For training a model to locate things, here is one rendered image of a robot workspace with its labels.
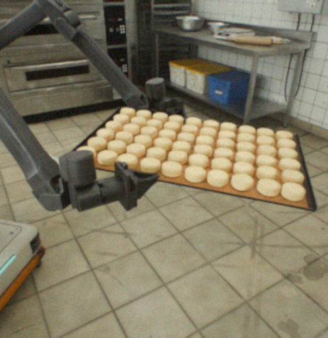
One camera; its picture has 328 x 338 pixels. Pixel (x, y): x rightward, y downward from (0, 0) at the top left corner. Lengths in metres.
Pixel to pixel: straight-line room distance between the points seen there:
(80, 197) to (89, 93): 3.39
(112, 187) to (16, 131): 0.23
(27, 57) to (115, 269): 2.56
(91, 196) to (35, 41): 3.15
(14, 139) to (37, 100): 3.15
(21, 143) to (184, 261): 1.38
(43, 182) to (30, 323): 1.16
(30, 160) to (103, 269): 1.27
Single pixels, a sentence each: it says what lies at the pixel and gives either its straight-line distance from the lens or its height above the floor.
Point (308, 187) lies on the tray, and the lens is 0.84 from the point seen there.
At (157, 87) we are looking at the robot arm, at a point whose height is 1.08.
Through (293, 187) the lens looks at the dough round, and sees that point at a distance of 0.78.
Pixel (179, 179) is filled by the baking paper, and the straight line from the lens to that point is 0.75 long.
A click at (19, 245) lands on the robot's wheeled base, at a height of 0.26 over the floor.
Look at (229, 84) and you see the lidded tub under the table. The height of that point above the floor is 0.46.
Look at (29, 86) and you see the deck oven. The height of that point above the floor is 0.44.
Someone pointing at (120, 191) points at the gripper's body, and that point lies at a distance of 0.70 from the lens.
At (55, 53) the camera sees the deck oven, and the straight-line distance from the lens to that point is 3.82.
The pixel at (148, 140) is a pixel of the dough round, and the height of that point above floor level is 1.02.
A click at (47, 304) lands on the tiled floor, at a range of 1.83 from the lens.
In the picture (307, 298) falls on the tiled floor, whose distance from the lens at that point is 1.91.
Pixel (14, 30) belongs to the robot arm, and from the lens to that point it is 1.28.
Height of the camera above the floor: 1.40
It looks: 31 degrees down
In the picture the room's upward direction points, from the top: straight up
